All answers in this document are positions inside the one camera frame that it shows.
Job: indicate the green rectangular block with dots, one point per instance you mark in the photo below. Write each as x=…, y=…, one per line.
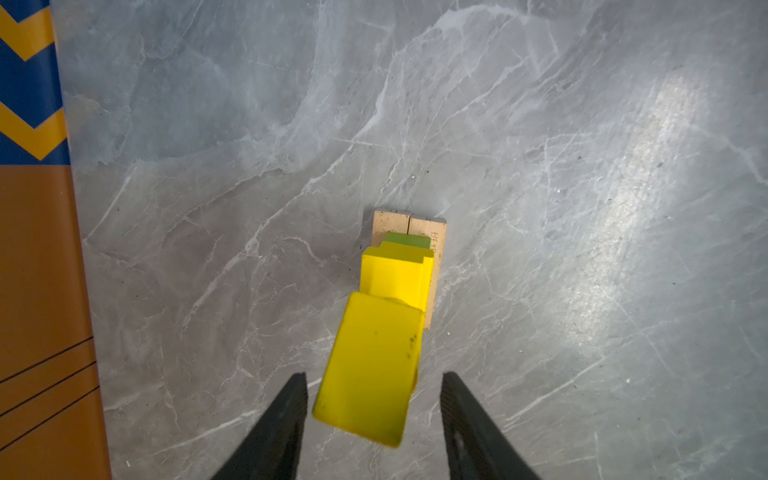
x=417, y=241

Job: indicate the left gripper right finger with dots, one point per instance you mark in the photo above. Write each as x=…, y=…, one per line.
x=476, y=448

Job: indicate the yellow long block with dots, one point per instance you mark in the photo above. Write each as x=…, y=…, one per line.
x=399, y=272

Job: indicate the natural wood block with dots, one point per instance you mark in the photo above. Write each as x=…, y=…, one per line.
x=436, y=230
x=385, y=221

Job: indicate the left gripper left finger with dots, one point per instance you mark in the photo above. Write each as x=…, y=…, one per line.
x=272, y=448

